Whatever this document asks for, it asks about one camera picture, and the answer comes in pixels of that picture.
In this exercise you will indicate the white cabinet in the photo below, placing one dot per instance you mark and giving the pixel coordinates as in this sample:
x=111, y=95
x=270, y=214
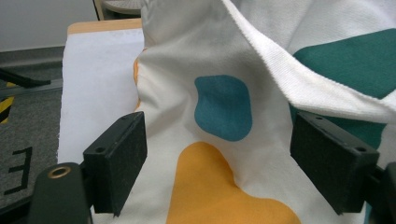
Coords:
x=43, y=21

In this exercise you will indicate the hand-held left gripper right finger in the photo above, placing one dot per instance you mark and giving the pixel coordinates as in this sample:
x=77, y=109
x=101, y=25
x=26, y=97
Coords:
x=330, y=161

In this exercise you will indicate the white tote bag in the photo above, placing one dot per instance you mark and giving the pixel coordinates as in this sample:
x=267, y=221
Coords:
x=218, y=46

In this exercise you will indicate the metal floor rail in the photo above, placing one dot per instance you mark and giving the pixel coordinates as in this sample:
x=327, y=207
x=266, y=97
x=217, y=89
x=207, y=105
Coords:
x=34, y=88

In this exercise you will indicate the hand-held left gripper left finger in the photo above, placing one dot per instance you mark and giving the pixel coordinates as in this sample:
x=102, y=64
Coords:
x=115, y=161

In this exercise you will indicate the yellow black hazard tape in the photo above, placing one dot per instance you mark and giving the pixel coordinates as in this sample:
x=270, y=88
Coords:
x=5, y=107

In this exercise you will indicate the white table sheet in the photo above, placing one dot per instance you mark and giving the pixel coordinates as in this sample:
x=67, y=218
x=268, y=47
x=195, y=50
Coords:
x=93, y=93

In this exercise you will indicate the black metal stand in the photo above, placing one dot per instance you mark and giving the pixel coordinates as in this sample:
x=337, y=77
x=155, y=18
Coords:
x=21, y=80

